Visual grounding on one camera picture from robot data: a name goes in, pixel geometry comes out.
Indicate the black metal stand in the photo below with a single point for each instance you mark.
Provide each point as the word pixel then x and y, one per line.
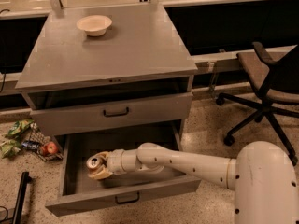
pixel 13 215

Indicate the open grey lower drawer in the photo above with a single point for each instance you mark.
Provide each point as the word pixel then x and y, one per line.
pixel 79 193

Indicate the white paper bowl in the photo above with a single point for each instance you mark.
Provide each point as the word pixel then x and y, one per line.
pixel 94 25

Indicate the green chip bag lower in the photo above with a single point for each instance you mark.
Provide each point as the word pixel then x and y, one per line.
pixel 10 148

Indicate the grey drawer cabinet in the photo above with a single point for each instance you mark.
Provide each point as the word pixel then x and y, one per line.
pixel 140 55

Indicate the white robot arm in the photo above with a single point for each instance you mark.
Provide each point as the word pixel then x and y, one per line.
pixel 261 176

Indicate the black office chair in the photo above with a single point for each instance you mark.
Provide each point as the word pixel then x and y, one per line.
pixel 274 79

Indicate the green chip bag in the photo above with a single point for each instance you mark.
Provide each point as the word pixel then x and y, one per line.
pixel 18 128
pixel 10 148

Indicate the red apple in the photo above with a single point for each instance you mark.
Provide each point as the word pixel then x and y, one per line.
pixel 49 149

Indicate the orange soda can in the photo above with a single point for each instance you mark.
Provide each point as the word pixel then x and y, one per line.
pixel 96 163

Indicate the blue snack packet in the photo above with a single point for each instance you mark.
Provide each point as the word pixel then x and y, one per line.
pixel 30 145

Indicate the grey upper drawer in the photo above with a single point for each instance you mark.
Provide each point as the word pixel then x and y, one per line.
pixel 96 117

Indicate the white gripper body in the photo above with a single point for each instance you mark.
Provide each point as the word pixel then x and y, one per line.
pixel 116 161

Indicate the green chip bag upper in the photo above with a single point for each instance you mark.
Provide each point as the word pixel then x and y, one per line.
pixel 18 128

